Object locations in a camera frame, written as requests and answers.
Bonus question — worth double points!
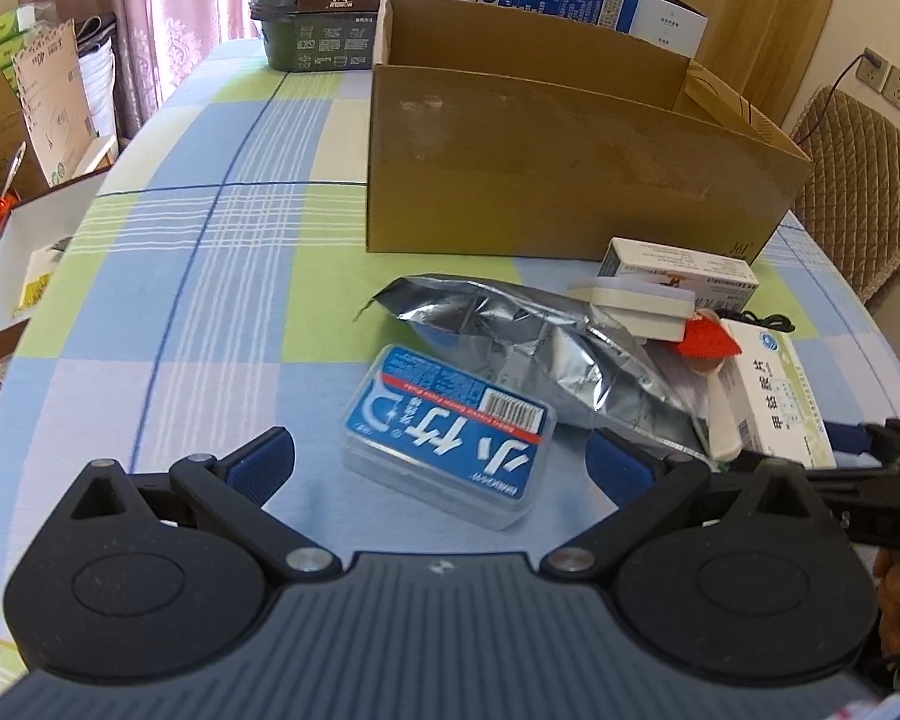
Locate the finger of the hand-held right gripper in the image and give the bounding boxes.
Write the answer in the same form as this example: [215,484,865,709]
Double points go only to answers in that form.
[825,418,900,464]
[804,463,900,547]

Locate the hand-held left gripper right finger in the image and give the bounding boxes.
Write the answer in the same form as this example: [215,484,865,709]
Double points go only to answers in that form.
[538,426,854,584]

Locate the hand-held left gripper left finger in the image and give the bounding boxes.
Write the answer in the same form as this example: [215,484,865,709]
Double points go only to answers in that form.
[26,426,344,584]

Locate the white medicine box blue logo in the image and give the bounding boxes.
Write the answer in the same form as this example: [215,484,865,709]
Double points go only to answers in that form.
[716,317,837,470]

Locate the red packet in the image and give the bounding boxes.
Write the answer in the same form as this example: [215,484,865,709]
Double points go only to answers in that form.
[679,313,743,361]

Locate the white plug adapter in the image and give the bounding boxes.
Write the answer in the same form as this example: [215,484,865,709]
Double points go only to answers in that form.
[568,275,697,344]

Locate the silver foil bag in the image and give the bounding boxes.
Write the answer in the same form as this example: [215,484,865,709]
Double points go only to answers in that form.
[356,275,713,464]

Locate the blue clear plastic case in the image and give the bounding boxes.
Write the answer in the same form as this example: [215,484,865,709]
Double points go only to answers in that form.
[340,343,557,532]

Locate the brown cardboard box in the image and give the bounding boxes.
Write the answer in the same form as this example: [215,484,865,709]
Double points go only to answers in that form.
[366,0,812,265]

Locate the checkered tablecloth desktop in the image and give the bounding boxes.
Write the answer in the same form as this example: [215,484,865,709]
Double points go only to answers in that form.
[0,37,900,691]

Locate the white plastic stick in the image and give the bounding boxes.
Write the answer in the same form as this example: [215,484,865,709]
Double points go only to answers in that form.
[694,358,743,464]

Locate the white medicine box orange print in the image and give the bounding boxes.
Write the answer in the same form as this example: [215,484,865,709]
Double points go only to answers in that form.
[598,238,761,308]

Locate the open white box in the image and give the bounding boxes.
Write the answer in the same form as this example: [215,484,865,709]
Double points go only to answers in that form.
[0,172,111,347]

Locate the pen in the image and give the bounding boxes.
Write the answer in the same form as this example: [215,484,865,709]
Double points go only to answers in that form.
[0,141,28,201]

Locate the white paper bags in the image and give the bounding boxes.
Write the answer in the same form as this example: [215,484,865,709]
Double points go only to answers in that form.
[73,13,121,142]

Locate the cardboard boxes at left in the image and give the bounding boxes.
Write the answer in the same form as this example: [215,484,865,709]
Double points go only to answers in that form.
[11,19,100,186]

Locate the dark green packaged box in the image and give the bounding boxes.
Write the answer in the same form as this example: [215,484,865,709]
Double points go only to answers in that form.
[250,0,408,74]

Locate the wooden door panel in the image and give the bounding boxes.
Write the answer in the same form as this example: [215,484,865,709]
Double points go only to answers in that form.
[666,0,850,145]

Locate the pink patterned curtain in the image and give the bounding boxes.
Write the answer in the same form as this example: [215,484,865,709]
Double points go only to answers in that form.
[15,0,295,140]

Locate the green tissue packs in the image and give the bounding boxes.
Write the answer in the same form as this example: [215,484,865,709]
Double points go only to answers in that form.
[0,4,40,85]

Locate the thin black cable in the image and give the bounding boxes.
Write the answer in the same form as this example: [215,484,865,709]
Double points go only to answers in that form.
[709,306,796,333]

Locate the black plug power cable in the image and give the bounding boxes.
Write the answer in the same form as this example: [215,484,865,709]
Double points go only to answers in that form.
[793,49,882,145]

